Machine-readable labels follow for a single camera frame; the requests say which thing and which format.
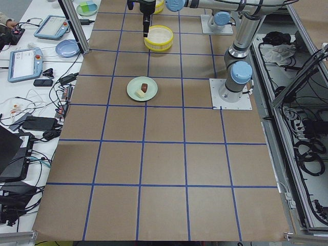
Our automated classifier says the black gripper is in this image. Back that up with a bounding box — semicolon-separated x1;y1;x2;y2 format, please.
139;0;156;37

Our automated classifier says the yellow bamboo steamer basket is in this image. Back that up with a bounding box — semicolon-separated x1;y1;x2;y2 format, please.
144;25;174;52

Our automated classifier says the brown bun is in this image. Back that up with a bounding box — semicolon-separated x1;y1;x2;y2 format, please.
141;83;148;93

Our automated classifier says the cream white bun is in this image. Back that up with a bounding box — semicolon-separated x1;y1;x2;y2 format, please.
135;89;145;98

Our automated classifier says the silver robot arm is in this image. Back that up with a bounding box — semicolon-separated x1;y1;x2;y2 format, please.
208;9;236;28
165;1;262;94

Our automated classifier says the person hand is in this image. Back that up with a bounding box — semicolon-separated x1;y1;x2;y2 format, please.
5;19;17;29

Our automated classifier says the pale green plate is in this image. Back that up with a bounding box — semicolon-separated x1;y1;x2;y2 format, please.
127;76;158;101

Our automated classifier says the blue plate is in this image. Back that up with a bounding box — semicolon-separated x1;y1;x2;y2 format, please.
55;39;80;58

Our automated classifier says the upper blue teach pendant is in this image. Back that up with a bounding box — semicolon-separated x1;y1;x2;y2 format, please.
34;15;69;40

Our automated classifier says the blue teach pendant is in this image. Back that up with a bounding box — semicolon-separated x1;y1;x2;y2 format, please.
8;47;43;83
34;15;69;40

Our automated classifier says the black phone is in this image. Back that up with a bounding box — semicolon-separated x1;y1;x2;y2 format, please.
33;79;53;87

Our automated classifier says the lower blue teach pendant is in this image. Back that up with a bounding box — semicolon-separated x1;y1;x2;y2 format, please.
8;47;43;83

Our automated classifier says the white crumpled cloth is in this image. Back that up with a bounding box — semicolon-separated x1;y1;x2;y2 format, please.
263;44;296;66

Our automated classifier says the black power adapter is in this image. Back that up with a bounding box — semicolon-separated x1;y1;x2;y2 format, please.
22;116;57;131

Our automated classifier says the black laptop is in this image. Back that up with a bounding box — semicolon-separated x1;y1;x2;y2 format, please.
1;127;34;182

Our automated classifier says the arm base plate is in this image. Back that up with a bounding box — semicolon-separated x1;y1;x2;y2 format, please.
200;15;233;36
209;78;252;110

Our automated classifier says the aluminium frame post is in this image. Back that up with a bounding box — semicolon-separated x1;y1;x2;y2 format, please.
58;0;90;56

